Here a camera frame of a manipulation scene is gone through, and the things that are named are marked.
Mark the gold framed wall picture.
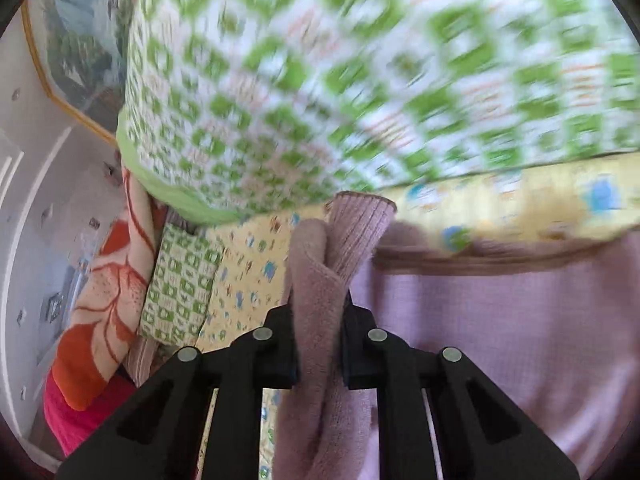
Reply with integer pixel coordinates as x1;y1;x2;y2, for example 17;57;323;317
20;0;148;147

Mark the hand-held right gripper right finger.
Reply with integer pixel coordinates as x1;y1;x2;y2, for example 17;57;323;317
340;292;582;480

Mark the red cloth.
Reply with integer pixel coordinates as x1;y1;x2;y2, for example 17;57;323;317
42;372;140;461

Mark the green checked pillow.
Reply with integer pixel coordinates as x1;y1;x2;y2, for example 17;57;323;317
139;222;224;347

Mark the purple knitted sweater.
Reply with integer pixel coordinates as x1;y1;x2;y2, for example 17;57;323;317
274;191;640;480

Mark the green checked quilt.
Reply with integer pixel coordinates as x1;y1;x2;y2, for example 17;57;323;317
116;0;640;226

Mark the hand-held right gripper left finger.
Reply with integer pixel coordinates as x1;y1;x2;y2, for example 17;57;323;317
57;304;302;480

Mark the yellow cartoon bed sheet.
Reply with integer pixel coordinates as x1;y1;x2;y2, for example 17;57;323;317
196;152;640;480

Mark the orange floral blanket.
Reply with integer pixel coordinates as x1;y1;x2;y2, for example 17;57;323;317
52;167;172;412

